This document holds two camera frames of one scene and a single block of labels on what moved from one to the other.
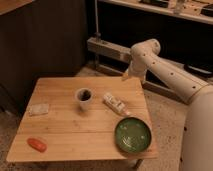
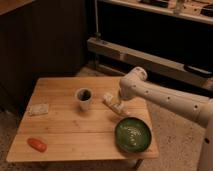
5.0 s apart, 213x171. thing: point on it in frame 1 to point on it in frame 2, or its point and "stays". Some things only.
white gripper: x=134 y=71 to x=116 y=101
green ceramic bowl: x=133 y=135 stays
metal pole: x=97 y=34 stays
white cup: x=84 y=96 stays
